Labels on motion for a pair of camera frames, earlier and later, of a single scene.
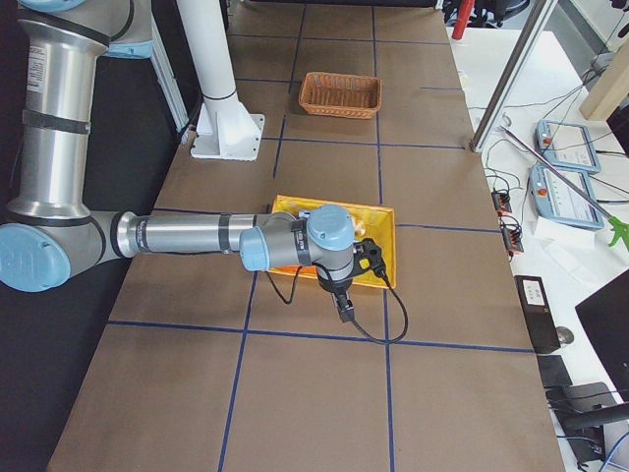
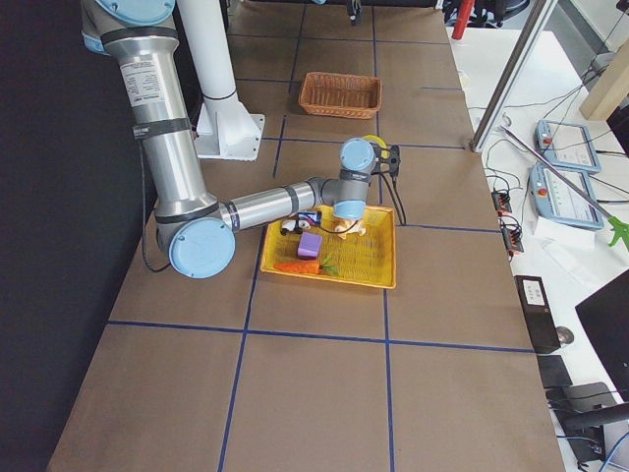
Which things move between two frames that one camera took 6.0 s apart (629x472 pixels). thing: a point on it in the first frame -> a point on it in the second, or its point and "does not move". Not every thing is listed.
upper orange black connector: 501,203 does not move
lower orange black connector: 513,241 does not move
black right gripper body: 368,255 -> 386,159
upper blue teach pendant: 567,145 does not move
